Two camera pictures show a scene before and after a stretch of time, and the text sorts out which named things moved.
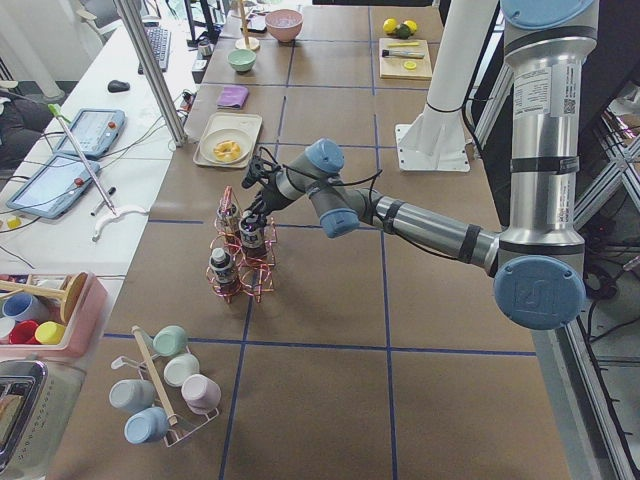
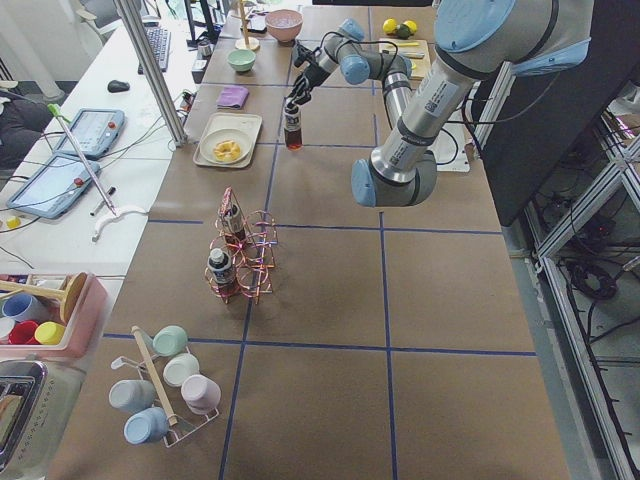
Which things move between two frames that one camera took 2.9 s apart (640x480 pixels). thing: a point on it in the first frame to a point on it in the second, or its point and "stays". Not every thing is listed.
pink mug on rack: x=201 y=393 stays
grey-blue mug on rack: x=132 y=395 stays
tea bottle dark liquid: x=252 y=238 to x=293 y=139
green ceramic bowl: x=242 y=60 stays
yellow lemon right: x=411 y=25 stays
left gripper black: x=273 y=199 to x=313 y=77
